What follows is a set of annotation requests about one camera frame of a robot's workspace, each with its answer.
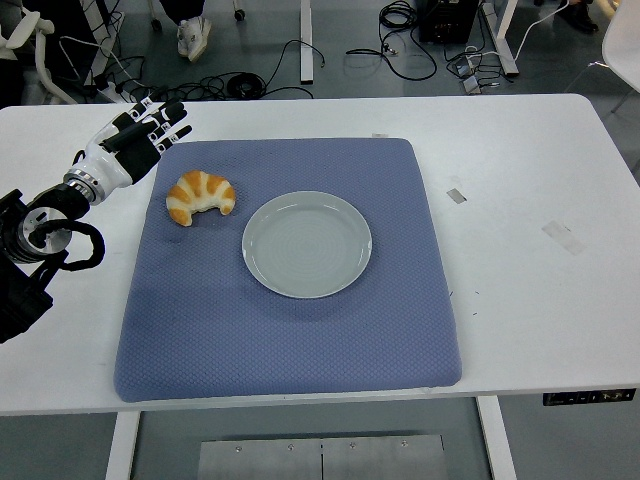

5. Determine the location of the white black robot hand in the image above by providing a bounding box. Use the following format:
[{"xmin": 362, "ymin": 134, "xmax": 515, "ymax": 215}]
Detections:
[{"xmin": 71, "ymin": 97, "xmax": 195, "ymax": 195}]

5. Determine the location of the golden croissant bread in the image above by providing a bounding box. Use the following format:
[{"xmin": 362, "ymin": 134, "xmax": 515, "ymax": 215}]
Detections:
[{"xmin": 165, "ymin": 169, "xmax": 238, "ymax": 228}]

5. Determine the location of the round grey plate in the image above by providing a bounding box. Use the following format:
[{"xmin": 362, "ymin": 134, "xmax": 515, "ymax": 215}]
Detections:
[{"xmin": 241, "ymin": 190, "xmax": 374, "ymax": 300}]

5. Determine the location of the white power strip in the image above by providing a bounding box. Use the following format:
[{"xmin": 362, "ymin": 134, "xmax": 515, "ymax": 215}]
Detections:
[{"xmin": 94, "ymin": 82, "xmax": 132, "ymax": 105}]

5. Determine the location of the white office chair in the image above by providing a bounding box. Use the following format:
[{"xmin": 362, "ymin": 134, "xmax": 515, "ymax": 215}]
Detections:
[{"xmin": 0, "ymin": 9, "xmax": 81, "ymax": 106}]

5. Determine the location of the person's leg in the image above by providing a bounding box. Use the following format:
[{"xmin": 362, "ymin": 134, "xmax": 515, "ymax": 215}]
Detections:
[{"xmin": 158, "ymin": 0, "xmax": 207, "ymax": 25}]

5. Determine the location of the blue quilted mat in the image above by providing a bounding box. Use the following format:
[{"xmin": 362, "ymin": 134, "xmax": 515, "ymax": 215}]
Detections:
[{"xmin": 113, "ymin": 137, "xmax": 463, "ymax": 405}]

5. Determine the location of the white table leg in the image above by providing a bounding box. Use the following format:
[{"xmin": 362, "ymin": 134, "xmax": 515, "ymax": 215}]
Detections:
[
  {"xmin": 475, "ymin": 395, "xmax": 519, "ymax": 480},
  {"xmin": 103, "ymin": 410, "xmax": 143, "ymax": 480}
]

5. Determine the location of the black equipment box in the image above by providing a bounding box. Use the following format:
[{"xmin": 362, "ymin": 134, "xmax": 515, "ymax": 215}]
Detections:
[{"xmin": 418, "ymin": 0, "xmax": 480, "ymax": 44}]

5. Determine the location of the white desk leg with foot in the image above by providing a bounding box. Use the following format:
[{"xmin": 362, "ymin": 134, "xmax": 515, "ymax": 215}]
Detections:
[{"xmin": 481, "ymin": 0, "xmax": 521, "ymax": 78}]

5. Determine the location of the translucent tape piece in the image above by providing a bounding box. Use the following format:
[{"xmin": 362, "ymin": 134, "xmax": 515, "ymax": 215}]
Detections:
[{"xmin": 541, "ymin": 220, "xmax": 587, "ymax": 257}]

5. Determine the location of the person's foot in black shoe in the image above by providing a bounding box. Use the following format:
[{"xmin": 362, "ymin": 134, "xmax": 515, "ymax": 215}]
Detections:
[{"xmin": 557, "ymin": 0, "xmax": 600, "ymax": 35}]

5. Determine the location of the white shell chair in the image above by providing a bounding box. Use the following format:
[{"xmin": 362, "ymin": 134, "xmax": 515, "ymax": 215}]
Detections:
[{"xmin": 564, "ymin": 19, "xmax": 640, "ymax": 117}]

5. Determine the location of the black table control panel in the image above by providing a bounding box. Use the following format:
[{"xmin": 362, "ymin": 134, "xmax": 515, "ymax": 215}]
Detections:
[{"xmin": 542, "ymin": 388, "xmax": 637, "ymax": 407}]

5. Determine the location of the coiled black cable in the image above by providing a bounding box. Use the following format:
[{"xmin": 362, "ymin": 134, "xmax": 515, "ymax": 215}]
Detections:
[{"xmin": 226, "ymin": 71, "xmax": 267, "ymax": 100}]

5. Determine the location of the thin black cable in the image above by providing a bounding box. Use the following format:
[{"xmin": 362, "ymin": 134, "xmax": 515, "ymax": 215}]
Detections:
[{"xmin": 263, "ymin": 38, "xmax": 327, "ymax": 97}]

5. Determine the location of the long looped black cable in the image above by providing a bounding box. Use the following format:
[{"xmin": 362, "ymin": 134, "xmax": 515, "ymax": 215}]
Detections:
[{"xmin": 345, "ymin": 0, "xmax": 439, "ymax": 82}]

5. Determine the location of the white cable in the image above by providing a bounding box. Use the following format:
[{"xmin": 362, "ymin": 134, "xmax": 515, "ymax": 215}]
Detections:
[{"xmin": 513, "ymin": 0, "xmax": 572, "ymax": 62}]

